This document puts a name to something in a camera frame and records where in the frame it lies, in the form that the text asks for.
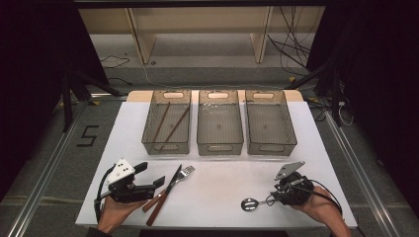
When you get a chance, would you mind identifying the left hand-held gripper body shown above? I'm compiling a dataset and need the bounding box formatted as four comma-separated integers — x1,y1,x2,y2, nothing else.
104,158,156,204

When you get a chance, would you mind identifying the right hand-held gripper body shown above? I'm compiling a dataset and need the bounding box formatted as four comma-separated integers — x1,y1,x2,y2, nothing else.
272,160,315,207

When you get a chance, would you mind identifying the knife with wooden handle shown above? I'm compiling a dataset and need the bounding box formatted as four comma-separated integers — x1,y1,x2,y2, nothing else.
145,163,183,227

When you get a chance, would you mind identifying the metal spoon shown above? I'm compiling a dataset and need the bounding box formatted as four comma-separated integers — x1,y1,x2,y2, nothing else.
240,197,276,212

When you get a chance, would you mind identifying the fork with wooden handle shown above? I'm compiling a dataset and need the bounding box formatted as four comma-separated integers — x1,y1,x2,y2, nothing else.
141,165,197,213

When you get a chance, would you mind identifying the smoky clear plastic bin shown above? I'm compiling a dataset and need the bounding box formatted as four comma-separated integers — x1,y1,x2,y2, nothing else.
196,89,245,156
141,89,193,156
244,89,298,157

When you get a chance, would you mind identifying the person's left hand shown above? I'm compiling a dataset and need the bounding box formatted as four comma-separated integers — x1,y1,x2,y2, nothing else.
97,196,149,235

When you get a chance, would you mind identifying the person's right hand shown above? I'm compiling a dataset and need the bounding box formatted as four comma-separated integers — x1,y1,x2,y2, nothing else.
290,186,343,229

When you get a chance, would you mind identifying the white table cover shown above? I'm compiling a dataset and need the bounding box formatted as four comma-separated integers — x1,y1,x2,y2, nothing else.
75,101,359,229

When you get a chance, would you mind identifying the black metal stand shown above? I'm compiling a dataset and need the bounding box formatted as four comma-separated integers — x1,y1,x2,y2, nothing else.
60,70,124,132
285,62,344,127

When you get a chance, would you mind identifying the dark curtain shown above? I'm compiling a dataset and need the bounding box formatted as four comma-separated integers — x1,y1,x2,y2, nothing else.
0,0,111,202
307,0,419,219

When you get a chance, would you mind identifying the pale wooden shelf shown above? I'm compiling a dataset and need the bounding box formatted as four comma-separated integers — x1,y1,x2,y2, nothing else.
78,6,326,65

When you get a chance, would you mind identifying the aluminium floor rail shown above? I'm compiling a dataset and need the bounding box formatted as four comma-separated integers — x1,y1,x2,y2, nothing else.
324,110,402,237
6,105,85,237

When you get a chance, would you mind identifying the white plug with cable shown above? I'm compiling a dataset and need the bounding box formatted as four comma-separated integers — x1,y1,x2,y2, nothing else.
338,100,354,127

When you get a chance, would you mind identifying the thin black floor cable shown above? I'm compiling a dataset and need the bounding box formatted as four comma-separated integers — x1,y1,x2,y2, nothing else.
100,53,131,70

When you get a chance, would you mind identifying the bundle of black cables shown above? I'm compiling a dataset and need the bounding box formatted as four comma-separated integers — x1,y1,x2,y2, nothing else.
267,6,312,77

